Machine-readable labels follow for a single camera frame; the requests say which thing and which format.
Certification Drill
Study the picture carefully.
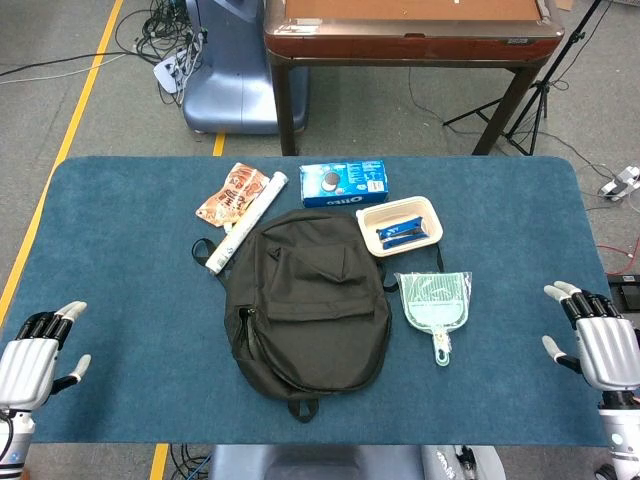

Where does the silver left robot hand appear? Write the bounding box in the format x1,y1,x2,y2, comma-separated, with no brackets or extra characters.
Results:
0,300,93,409

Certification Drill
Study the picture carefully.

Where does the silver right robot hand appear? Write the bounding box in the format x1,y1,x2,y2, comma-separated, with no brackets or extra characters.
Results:
542,280,640,396

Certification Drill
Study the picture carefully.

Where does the black fabric backpack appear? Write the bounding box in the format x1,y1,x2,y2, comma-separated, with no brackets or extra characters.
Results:
191,209,446,424

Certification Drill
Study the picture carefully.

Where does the black floor pedal box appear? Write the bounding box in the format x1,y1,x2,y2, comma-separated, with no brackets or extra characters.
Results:
606,272,640,307

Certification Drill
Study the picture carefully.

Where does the blue felt table mat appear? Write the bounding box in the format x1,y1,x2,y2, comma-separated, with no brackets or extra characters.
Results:
0,155,639,446

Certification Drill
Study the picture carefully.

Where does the white grey power strip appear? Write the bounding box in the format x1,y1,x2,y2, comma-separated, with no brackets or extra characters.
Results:
598,166,640,201

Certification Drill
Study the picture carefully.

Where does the green dustpan set in plastic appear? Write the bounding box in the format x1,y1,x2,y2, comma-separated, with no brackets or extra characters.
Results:
393,270,474,368

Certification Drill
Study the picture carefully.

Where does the blue snack bar wrapper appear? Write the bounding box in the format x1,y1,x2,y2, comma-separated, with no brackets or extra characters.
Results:
376,215,431,247

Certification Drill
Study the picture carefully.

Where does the black tripod stand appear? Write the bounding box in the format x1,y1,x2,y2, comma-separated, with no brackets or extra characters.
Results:
442,0,606,156

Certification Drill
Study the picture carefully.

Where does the beige plastic container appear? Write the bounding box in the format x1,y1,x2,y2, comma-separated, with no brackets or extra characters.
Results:
355,195,444,258

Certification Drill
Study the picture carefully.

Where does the white cylindrical tube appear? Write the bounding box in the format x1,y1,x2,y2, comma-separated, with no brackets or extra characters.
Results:
204,170,290,275

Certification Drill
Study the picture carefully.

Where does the orange snack pouch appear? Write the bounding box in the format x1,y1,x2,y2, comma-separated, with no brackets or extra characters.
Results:
194,162,271,232

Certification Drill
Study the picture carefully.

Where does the grey robot torso base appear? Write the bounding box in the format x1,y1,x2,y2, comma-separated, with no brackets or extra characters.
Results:
207,443,506,480

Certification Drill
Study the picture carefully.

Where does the blue Oreo cookie box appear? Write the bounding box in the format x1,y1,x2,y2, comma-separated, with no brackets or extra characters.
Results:
298,159,390,209

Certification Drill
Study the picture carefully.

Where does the white power strip with plugs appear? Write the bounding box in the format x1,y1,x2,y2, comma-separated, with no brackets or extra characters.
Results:
152,54,190,96

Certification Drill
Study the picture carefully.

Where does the blue-grey machine base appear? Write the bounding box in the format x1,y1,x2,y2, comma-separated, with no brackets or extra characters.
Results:
182,0,309,135

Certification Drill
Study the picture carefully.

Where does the brown wooden game table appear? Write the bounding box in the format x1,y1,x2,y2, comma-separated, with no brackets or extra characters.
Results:
263,0,566,156

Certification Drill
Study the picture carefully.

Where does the tangled black cable bundle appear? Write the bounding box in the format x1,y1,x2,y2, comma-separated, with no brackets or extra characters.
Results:
113,0,209,106

